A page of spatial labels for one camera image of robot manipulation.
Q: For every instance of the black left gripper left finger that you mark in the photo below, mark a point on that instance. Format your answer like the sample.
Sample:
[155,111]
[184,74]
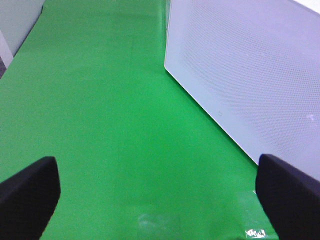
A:
[28,200]

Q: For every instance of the clear tape patch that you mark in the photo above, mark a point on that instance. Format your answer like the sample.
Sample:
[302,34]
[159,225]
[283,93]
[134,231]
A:
[254,221]

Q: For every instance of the white microwave door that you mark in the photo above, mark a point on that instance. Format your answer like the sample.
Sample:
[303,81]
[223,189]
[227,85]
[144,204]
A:
[250,65]

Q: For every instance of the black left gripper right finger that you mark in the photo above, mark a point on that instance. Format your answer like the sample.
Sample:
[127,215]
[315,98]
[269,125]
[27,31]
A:
[289,197]

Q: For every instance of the white microwave oven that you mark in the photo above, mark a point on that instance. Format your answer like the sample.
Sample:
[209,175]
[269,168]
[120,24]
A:
[250,62]

